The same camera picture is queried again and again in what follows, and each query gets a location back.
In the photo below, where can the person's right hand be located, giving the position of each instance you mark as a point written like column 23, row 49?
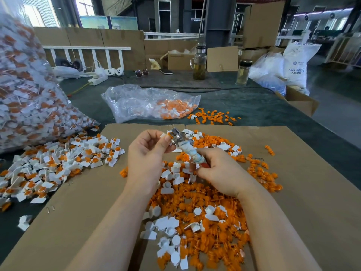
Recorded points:
column 228, row 173

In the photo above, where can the scatter of orange offcuts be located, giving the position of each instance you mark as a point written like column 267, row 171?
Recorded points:
column 213, row 116

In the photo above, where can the tall brown cardboard box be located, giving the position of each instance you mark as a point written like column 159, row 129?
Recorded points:
column 263, row 24

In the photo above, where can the white oval plastic device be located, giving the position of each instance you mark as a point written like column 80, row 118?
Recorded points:
column 66, row 71

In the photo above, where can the clear blue plastic bag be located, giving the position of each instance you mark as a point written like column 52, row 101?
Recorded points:
column 268, row 75

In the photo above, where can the open cardboard box with paper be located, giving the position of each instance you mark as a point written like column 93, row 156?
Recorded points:
column 178, row 61

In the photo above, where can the flat brown cardboard panel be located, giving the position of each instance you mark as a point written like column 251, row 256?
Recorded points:
column 223, row 58

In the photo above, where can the person's left forearm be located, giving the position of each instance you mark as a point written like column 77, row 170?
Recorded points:
column 110, row 240

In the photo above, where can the pile of orange and white parts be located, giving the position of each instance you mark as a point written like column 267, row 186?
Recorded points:
column 203, row 220

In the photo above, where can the white woven sack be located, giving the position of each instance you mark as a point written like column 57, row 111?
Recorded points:
column 300, row 65

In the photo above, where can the glass bottle with black lid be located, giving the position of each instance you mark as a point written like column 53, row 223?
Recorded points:
column 243, row 72

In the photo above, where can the white power strip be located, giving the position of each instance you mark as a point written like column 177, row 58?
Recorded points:
column 98, row 78

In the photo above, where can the open brown cardboard box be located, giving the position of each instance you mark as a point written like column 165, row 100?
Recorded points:
column 297, row 101

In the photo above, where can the large clear bag of seals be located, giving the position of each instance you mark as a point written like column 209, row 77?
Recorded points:
column 35, row 104

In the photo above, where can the white metal rack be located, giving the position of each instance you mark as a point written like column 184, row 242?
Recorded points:
column 348, row 50

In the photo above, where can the orange white plastic piece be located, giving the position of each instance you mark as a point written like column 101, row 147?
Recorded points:
column 166, row 135
column 117, row 152

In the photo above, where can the white railing frame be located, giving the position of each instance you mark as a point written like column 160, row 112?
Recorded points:
column 86, row 48

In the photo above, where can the brown cardboard sheet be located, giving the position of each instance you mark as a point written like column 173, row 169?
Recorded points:
column 331, row 199
column 65, row 207

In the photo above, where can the dark steel pillar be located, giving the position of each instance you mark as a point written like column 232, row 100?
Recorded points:
column 221, row 22

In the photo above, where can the row of upright cardboard sheets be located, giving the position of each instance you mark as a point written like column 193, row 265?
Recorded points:
column 131, row 40

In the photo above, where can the small clear plastic bag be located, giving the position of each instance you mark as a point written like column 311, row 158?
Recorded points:
column 132, row 102

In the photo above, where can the person's left hand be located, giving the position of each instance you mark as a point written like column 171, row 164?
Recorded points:
column 145, row 162

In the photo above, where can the black phone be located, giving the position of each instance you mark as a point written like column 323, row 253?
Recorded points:
column 167, row 71

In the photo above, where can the pile of assembled white-orange parts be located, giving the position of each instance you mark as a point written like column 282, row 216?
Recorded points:
column 40, row 169

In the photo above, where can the person's right forearm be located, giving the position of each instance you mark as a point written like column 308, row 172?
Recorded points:
column 282, row 244

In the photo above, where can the glass tea jar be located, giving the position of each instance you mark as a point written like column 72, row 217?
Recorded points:
column 199, row 62

